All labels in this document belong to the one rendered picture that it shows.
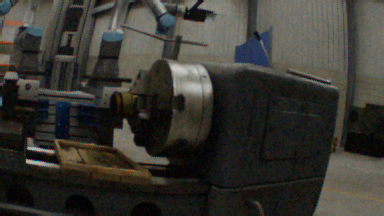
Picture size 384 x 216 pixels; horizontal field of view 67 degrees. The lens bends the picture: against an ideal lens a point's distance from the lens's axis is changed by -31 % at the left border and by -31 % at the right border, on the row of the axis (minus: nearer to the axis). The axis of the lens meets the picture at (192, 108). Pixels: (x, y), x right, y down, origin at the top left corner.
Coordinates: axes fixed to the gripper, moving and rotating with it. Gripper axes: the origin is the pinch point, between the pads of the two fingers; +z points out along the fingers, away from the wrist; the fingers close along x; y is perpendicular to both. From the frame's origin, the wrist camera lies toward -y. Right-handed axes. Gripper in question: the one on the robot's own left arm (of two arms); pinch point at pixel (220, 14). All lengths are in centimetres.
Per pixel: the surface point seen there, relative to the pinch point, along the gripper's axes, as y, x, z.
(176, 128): 42, 94, -31
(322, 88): 24, 83, 25
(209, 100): 34, 90, -22
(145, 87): 34, 76, -40
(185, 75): 28, 87, -29
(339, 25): -144, -799, 634
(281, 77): 23, 89, 2
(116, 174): 56, 103, -48
